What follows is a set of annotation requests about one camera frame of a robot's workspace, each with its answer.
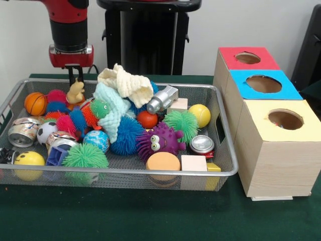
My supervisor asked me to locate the black chair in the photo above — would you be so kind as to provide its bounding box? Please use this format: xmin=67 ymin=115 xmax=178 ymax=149
xmin=290 ymin=4 xmax=321 ymax=88

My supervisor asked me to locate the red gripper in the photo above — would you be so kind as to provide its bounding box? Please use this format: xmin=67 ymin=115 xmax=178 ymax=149
xmin=48 ymin=44 xmax=95 ymax=87

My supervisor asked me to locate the light blue cloth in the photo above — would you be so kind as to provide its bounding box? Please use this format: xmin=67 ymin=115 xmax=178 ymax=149
xmin=92 ymin=82 xmax=131 ymax=143

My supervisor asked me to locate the yellow smiley ball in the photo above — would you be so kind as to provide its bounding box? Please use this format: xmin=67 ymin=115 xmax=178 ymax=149
xmin=13 ymin=151 xmax=46 ymax=182

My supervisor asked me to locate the yellow tennis ball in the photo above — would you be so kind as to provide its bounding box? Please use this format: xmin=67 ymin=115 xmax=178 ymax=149
xmin=188 ymin=104 xmax=211 ymax=128

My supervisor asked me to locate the green spiky rubber ball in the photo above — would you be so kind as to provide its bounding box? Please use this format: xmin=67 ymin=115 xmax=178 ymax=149
xmin=163 ymin=109 xmax=200 ymax=144
xmin=62 ymin=143 xmax=109 ymax=168

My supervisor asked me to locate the purple spiky monster toy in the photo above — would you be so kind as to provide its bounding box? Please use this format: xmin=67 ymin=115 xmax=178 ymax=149
xmin=135 ymin=122 xmax=187 ymax=160

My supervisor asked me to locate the orange foam disc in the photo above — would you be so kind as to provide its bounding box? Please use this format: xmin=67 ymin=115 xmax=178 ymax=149
xmin=146 ymin=152 xmax=182 ymax=182

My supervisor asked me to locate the cream waffle cloth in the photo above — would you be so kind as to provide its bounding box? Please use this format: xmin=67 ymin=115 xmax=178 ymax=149
xmin=97 ymin=63 xmax=154 ymax=108

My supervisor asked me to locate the yellow plush animal toy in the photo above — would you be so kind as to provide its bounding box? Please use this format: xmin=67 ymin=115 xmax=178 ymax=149
xmin=66 ymin=77 xmax=86 ymax=104

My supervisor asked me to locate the crushed silver drink can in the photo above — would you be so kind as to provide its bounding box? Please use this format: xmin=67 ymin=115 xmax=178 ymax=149
xmin=190 ymin=135 xmax=216 ymax=158

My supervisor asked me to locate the silver mesh bin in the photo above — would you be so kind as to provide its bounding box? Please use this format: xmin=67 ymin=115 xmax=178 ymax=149
xmin=0 ymin=78 xmax=239 ymax=192

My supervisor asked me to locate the pale wooden cube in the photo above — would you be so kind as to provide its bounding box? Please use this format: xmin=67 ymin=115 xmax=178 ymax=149
xmin=180 ymin=155 xmax=209 ymax=191

